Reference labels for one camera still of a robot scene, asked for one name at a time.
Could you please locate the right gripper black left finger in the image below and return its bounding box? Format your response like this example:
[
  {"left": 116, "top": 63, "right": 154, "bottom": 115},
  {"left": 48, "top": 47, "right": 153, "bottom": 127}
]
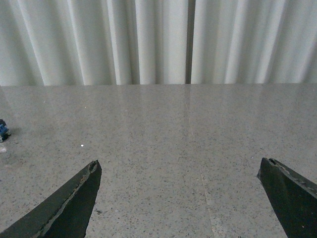
[{"left": 0, "top": 161, "right": 102, "bottom": 238}]

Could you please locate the white pleated curtain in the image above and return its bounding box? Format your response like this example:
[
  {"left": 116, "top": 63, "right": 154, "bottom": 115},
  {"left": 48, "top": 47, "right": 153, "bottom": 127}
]
[{"left": 0, "top": 0, "right": 317, "bottom": 86}]

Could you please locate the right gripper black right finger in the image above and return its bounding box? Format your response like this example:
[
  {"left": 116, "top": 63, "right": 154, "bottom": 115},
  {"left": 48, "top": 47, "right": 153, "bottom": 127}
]
[{"left": 257, "top": 158, "right": 317, "bottom": 238}]

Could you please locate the yellow mushroom push button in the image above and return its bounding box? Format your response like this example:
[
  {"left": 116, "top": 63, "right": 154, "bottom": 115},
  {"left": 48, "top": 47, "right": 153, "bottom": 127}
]
[{"left": 0, "top": 119, "right": 11, "bottom": 143}]

